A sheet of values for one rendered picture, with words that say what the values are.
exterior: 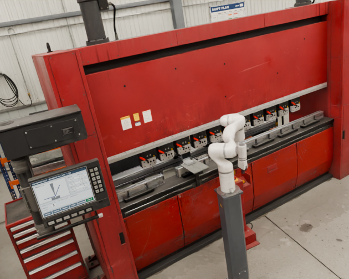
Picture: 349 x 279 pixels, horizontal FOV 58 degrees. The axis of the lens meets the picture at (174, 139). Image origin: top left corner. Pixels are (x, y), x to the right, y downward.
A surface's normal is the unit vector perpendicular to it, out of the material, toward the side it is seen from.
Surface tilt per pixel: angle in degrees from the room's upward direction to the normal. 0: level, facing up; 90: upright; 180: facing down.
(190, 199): 90
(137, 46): 90
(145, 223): 90
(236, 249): 90
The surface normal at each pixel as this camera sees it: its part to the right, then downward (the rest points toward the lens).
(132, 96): 0.48, 0.23
